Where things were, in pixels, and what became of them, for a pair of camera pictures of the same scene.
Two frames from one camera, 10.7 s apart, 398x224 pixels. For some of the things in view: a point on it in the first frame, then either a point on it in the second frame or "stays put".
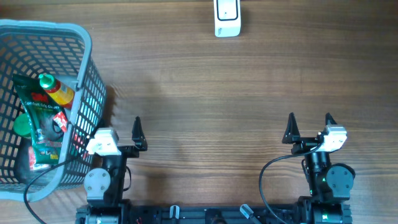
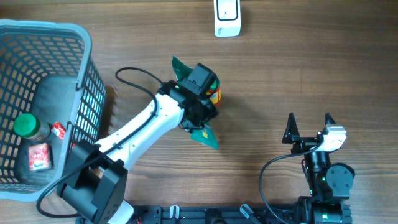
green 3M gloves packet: x=45 y=116 → x=204 y=135
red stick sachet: x=61 y=120 → x=58 y=129
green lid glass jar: x=22 y=124 stays put
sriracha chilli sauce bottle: x=61 y=93 → x=215 y=91
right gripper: x=291 y=135 stays put
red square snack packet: x=33 y=164 stays put
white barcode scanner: x=227 y=18 stays put
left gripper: x=137 y=137 → x=211 y=111
